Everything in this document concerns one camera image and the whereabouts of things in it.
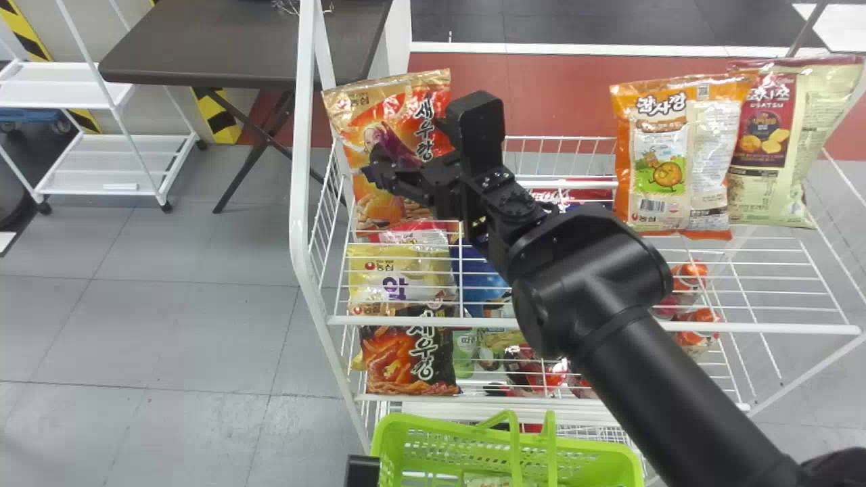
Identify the orange pumpkin snack packet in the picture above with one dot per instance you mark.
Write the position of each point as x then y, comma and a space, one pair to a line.
666, 155

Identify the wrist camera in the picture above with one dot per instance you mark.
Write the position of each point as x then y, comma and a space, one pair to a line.
477, 125
362, 472

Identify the red can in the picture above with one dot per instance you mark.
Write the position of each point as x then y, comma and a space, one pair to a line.
575, 196

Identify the black snack packet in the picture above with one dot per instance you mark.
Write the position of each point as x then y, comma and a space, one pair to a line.
406, 355

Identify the dark side table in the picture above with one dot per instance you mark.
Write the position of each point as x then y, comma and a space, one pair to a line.
223, 47

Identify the red snack packet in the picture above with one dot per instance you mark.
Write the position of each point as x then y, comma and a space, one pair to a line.
413, 233

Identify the yellow snack packet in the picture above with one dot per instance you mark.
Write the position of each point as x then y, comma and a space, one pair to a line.
406, 277

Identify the yellow black striped post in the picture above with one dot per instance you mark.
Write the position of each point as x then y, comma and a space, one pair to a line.
30, 47
215, 118

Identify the orange bottle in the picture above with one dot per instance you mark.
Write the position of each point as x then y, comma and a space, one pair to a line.
697, 328
689, 276

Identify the white shelf trolley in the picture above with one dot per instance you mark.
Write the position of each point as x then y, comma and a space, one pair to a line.
101, 162

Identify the green basket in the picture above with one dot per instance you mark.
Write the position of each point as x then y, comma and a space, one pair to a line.
440, 453

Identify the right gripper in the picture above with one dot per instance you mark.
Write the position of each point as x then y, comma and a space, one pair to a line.
440, 181

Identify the blue snack packet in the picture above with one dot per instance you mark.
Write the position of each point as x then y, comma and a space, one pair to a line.
477, 277

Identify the orange shrimp snack packet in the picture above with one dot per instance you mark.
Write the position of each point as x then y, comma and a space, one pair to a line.
379, 111

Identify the green bottle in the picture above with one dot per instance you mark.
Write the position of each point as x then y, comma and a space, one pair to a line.
464, 352

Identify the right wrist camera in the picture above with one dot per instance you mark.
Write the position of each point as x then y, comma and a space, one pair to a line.
477, 125

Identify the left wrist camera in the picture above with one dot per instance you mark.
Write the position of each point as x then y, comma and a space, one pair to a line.
362, 472

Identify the beige snack packet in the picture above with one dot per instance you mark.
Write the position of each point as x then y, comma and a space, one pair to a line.
778, 149

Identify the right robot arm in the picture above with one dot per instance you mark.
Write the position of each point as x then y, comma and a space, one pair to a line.
676, 399

